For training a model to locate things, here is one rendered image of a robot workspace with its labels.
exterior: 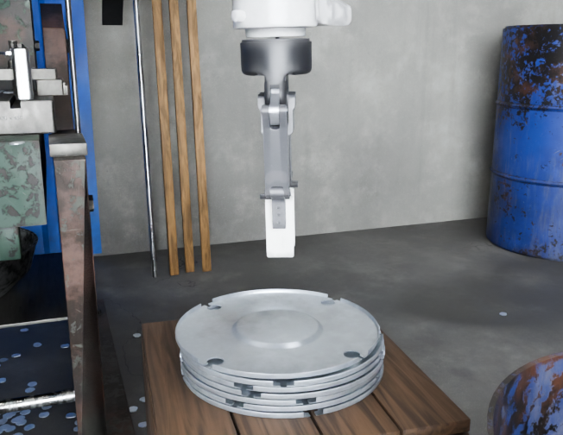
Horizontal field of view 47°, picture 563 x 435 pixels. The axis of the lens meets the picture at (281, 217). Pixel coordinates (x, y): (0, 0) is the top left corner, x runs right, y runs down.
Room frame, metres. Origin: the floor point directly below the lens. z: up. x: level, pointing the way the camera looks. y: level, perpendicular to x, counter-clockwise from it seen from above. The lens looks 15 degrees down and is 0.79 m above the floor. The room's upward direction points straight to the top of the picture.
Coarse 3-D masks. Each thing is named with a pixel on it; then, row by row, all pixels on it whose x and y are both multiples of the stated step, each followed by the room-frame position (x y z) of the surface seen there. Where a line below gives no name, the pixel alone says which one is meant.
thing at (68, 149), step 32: (64, 32) 1.56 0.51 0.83; (64, 64) 1.54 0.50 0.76; (64, 96) 1.52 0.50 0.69; (64, 128) 1.50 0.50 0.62; (64, 160) 1.03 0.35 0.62; (64, 192) 1.02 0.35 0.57; (64, 224) 1.02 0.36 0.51; (64, 256) 1.02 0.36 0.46; (96, 320) 1.04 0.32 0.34; (96, 352) 1.03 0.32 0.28; (96, 384) 1.03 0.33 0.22; (96, 416) 1.03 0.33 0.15; (128, 416) 1.23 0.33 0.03
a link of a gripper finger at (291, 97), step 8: (288, 96) 0.68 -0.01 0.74; (288, 104) 0.68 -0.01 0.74; (288, 112) 0.68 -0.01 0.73; (288, 120) 0.68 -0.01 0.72; (288, 128) 0.68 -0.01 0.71; (288, 136) 0.69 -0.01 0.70; (288, 144) 0.68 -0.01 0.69; (288, 152) 0.68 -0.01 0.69; (288, 160) 0.68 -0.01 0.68; (288, 168) 0.67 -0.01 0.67; (288, 176) 0.67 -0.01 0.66
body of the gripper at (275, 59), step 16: (240, 48) 0.70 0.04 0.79; (256, 48) 0.67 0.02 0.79; (272, 48) 0.66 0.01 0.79; (288, 48) 0.67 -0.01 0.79; (304, 48) 0.68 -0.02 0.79; (256, 64) 0.67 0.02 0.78; (272, 64) 0.66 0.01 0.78; (288, 64) 0.67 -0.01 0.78; (304, 64) 0.68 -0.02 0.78; (272, 80) 0.67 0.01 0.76
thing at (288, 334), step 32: (192, 320) 0.88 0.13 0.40; (224, 320) 0.88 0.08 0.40; (256, 320) 0.87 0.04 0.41; (288, 320) 0.87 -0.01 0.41; (320, 320) 0.88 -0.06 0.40; (352, 320) 0.88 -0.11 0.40; (192, 352) 0.78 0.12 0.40; (224, 352) 0.78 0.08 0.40; (256, 352) 0.78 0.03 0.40; (288, 352) 0.78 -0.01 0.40; (320, 352) 0.78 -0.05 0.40
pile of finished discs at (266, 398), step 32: (352, 352) 0.80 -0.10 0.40; (384, 352) 0.82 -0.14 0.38; (192, 384) 0.77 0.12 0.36; (224, 384) 0.73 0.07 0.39; (256, 384) 0.71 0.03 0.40; (288, 384) 0.71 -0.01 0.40; (320, 384) 0.72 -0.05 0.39; (352, 384) 0.74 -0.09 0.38; (256, 416) 0.71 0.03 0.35; (288, 416) 0.71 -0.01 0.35
